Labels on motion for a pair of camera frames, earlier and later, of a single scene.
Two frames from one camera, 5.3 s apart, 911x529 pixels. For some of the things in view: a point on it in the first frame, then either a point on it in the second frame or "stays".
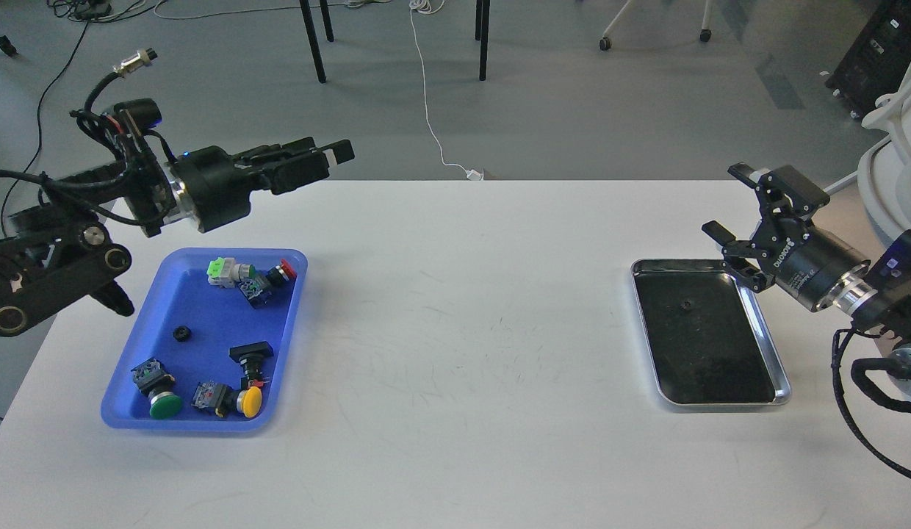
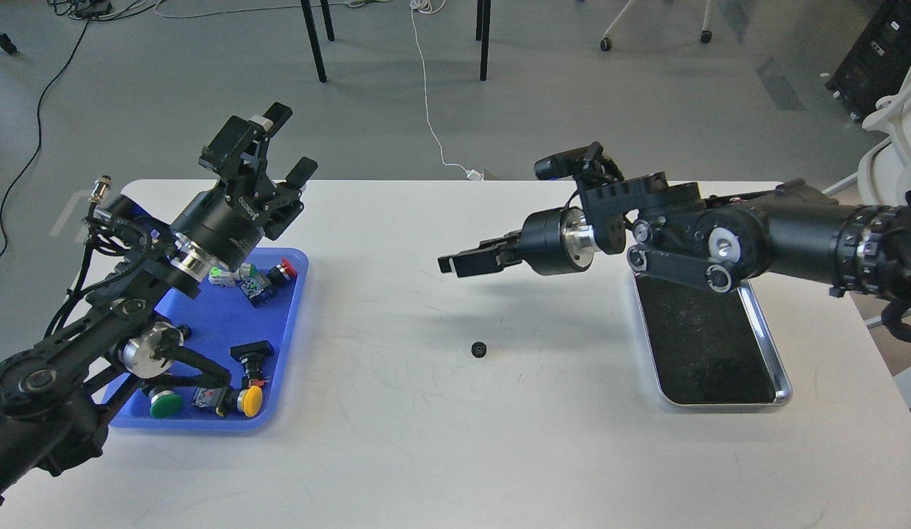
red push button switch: x=258 y=289 stays
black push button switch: x=251 y=356 stays
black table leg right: x=482 y=30 stays
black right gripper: x=801 y=258 to x=554 y=242
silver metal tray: x=708 y=343 stays
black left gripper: x=216 y=186 to x=231 y=218
